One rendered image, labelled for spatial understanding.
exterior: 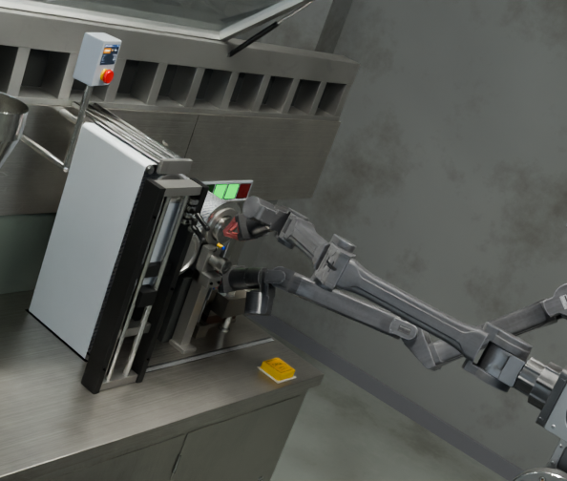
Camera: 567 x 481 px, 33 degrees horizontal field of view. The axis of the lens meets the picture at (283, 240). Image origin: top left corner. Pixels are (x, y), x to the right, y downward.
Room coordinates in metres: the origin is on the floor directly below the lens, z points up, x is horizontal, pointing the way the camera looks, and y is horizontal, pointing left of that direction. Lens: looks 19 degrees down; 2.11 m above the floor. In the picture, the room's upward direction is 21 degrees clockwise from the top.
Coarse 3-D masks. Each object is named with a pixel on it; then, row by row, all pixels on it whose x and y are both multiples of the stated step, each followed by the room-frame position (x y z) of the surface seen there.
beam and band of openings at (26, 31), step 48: (0, 48) 2.15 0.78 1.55; (48, 48) 2.18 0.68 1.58; (144, 48) 2.44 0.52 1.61; (192, 48) 2.59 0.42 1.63; (288, 48) 3.05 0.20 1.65; (48, 96) 2.23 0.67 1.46; (96, 96) 2.39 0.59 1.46; (144, 96) 2.51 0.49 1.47; (192, 96) 2.64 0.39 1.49; (240, 96) 2.92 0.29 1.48; (288, 96) 3.02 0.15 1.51; (336, 96) 3.28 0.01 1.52
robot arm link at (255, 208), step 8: (248, 200) 2.21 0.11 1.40; (256, 200) 2.19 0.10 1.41; (264, 200) 2.21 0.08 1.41; (248, 208) 2.19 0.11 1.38; (256, 208) 2.18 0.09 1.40; (264, 208) 2.17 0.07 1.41; (272, 208) 2.21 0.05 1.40; (288, 208) 2.23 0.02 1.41; (248, 216) 2.18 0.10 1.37; (256, 216) 2.17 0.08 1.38; (264, 216) 2.17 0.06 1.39; (272, 216) 2.19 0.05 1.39; (280, 216) 2.20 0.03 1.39; (288, 216) 2.22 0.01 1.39; (272, 224) 2.19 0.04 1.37; (280, 224) 2.21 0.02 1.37; (280, 232) 2.21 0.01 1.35; (280, 240) 2.19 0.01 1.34
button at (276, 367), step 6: (270, 360) 2.39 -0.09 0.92; (276, 360) 2.40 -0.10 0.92; (264, 366) 2.36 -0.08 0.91; (270, 366) 2.35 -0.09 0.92; (276, 366) 2.36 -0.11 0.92; (282, 366) 2.38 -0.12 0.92; (288, 366) 2.39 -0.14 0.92; (270, 372) 2.35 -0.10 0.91; (276, 372) 2.34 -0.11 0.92; (282, 372) 2.34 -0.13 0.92; (288, 372) 2.36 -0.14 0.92; (276, 378) 2.34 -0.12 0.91; (282, 378) 2.34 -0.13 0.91
